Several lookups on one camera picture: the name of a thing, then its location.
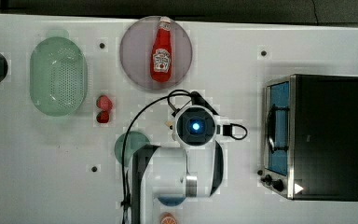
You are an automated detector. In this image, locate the grey round plate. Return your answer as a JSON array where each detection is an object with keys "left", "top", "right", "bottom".
[{"left": 119, "top": 16, "right": 193, "bottom": 91}]

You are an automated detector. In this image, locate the green plastic colander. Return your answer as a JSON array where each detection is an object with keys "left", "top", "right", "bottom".
[{"left": 30, "top": 29, "right": 88, "bottom": 117}]

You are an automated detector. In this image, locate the red ketchup bottle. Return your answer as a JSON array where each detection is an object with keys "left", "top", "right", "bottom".
[{"left": 150, "top": 17, "right": 172, "bottom": 83}]

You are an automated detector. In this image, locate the light red toy strawberry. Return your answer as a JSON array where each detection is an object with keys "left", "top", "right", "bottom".
[{"left": 96, "top": 95, "right": 113, "bottom": 111}]

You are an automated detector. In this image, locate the orange slice toy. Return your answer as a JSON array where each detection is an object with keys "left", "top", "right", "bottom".
[{"left": 160, "top": 213, "right": 178, "bottom": 224}]

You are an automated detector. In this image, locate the blue cup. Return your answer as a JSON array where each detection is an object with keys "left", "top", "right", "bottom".
[{"left": 158, "top": 197, "right": 186, "bottom": 206}]

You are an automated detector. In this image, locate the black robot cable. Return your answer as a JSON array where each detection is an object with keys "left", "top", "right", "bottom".
[{"left": 120, "top": 89, "right": 218, "bottom": 224}]

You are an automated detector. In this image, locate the black silver toaster oven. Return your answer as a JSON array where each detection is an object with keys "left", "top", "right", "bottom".
[{"left": 258, "top": 74, "right": 358, "bottom": 202}]

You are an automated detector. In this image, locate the green cup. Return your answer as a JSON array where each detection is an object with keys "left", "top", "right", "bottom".
[{"left": 114, "top": 131, "right": 150, "bottom": 167}]

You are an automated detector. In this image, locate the dark red toy strawberry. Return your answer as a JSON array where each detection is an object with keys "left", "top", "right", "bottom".
[{"left": 96, "top": 111, "right": 110, "bottom": 123}]

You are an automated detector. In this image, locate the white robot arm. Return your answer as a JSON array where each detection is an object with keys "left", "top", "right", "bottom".
[{"left": 129, "top": 105, "right": 224, "bottom": 224}]

